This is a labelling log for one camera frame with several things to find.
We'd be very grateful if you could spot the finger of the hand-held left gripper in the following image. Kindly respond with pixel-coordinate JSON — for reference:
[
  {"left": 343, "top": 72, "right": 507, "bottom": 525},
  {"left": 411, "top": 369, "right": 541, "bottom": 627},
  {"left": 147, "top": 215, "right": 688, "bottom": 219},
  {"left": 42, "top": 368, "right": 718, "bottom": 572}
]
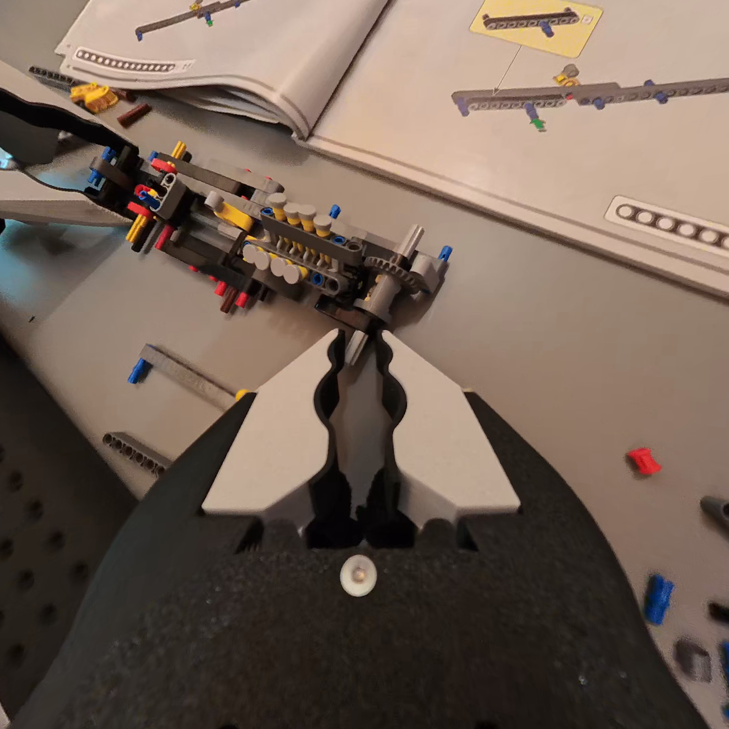
[
  {"left": 0, "top": 168, "right": 137, "bottom": 229},
  {"left": 0, "top": 60, "right": 139, "bottom": 169}
]

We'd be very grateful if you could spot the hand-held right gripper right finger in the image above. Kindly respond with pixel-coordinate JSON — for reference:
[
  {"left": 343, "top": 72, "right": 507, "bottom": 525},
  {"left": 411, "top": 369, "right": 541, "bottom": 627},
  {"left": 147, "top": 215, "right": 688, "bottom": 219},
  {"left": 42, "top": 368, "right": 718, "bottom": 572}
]
[{"left": 364, "top": 330, "right": 521, "bottom": 530}]

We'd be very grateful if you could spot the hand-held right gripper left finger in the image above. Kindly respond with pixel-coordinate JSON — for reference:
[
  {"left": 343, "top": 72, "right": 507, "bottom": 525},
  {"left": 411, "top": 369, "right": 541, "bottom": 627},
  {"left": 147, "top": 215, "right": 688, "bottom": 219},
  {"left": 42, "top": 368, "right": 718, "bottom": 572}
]
[{"left": 201, "top": 329, "right": 360, "bottom": 527}]

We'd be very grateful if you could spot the dark grey long toy beam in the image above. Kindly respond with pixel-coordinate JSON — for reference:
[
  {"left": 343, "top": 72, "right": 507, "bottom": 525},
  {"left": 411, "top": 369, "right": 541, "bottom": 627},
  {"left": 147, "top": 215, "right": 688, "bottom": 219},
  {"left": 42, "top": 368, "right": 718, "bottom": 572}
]
[{"left": 127, "top": 343, "right": 240, "bottom": 411}]

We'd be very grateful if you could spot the black long holed toy beam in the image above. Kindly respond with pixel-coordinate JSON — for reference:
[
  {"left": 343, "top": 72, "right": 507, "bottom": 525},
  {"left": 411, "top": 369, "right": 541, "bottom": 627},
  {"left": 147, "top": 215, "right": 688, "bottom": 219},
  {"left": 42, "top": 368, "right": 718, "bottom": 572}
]
[{"left": 101, "top": 432, "right": 172, "bottom": 478}]

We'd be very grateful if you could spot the toy car chassis assembly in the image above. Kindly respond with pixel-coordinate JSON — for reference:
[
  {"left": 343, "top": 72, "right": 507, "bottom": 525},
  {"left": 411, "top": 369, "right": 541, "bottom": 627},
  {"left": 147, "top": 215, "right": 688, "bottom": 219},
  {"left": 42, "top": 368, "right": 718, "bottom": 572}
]
[{"left": 85, "top": 139, "right": 454, "bottom": 365}]

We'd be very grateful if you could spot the grey building instruction booklet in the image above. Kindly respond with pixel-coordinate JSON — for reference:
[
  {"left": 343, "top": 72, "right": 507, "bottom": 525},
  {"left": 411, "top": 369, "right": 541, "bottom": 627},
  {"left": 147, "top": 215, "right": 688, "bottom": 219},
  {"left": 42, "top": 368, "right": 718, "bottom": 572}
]
[{"left": 54, "top": 0, "right": 729, "bottom": 303}]

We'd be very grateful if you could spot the yellow toy connector piece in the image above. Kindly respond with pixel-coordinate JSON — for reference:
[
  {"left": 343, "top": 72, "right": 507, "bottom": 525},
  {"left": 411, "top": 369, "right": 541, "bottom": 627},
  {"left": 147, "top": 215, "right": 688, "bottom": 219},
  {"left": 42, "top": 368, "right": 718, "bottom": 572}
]
[{"left": 69, "top": 81, "right": 119, "bottom": 113}]

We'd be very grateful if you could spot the black perforated panel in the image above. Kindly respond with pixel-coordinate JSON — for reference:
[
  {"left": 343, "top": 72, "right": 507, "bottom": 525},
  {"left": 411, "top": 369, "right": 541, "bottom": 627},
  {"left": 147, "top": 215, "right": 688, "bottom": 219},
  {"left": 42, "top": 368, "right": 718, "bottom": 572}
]
[{"left": 0, "top": 336, "right": 149, "bottom": 718}]

